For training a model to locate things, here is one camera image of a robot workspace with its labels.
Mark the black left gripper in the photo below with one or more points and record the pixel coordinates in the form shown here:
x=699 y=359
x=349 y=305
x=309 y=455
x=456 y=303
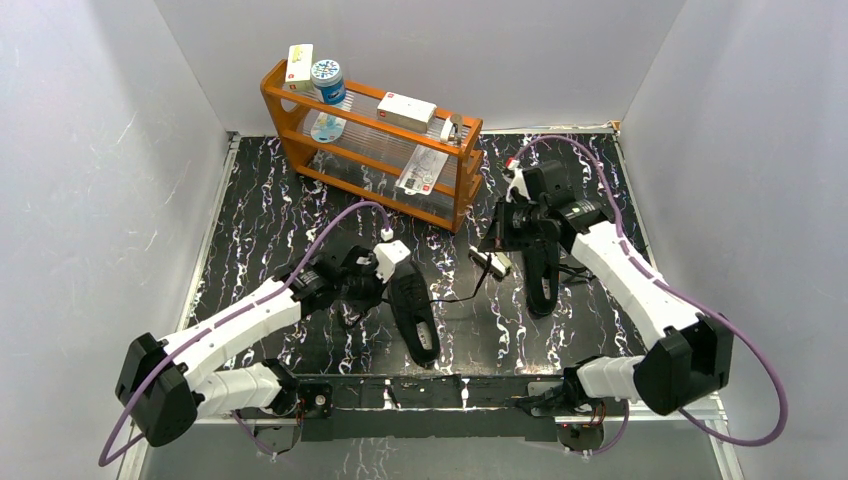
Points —
x=395 y=279

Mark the black canvas shoe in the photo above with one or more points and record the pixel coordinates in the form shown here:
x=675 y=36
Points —
x=412 y=308
x=544 y=273

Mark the orange wooden shelf rack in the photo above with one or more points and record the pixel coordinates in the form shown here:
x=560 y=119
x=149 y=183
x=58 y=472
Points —
x=370 y=155

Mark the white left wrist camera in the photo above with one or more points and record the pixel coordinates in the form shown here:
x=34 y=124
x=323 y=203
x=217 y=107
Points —
x=389 y=253

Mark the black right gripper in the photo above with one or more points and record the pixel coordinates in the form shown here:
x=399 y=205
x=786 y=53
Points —
x=497 y=238

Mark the white rectangular box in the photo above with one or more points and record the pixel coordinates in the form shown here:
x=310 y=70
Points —
x=405 y=112

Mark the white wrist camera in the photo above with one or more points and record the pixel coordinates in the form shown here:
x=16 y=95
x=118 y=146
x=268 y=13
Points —
x=517 y=191
x=389 y=253

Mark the clear plastic packet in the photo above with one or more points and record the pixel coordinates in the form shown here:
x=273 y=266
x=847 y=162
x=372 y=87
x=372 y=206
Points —
x=422 y=171

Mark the blue lidded round jar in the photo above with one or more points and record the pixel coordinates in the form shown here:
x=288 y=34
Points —
x=327 y=77

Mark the white yellow carton box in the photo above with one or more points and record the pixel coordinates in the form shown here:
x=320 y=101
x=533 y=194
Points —
x=298 y=68

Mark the light blue round disc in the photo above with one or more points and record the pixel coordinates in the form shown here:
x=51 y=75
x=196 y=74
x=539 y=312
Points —
x=327 y=128

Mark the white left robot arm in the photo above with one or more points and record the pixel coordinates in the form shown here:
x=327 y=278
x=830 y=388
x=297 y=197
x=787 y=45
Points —
x=167 y=384

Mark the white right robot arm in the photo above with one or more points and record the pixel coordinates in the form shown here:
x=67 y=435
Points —
x=688 y=353

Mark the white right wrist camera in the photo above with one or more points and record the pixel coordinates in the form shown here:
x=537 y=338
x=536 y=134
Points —
x=517 y=191

